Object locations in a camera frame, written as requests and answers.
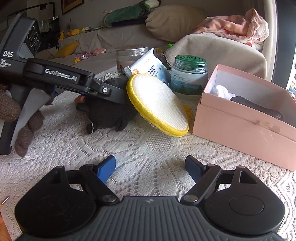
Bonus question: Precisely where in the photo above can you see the black plush toy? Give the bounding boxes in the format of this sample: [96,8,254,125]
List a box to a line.
[75,76,139,135]

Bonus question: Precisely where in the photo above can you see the yellow round sponge pad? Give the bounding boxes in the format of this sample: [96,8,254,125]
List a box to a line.
[126,73,189,137]

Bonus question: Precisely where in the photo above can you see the wet wipes packet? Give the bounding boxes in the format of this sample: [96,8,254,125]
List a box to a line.
[124,48,171,85]

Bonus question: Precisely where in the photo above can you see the hand in brown knit glove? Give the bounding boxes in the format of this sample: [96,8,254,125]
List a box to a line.
[1,84,51,156]

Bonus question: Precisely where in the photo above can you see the white lace tablecloth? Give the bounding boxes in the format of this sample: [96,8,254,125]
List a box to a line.
[1,91,295,240]

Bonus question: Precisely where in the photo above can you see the yellow cushion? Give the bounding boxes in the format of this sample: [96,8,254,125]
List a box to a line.
[54,41,79,58]

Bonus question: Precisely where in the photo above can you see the pink cardboard box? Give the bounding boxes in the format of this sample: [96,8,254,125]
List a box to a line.
[192,64,295,171]

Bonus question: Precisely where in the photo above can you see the green lid glass jar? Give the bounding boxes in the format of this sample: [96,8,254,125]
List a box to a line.
[169,55,208,96]

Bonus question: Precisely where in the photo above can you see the clear plastic jar brown contents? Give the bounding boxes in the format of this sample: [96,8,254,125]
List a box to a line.
[115,45,149,74]

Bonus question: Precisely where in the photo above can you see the beige sofa cover cloth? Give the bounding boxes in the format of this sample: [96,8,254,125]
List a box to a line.
[163,34,267,79]

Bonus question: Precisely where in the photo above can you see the green plush toy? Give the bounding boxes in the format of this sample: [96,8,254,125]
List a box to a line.
[103,0,162,28]

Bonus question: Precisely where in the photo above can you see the beige pillow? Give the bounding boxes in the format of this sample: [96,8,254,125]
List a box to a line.
[145,5,206,43]

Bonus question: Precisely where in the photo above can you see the pink patterned blanket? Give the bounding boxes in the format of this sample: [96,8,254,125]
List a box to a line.
[192,8,269,50]

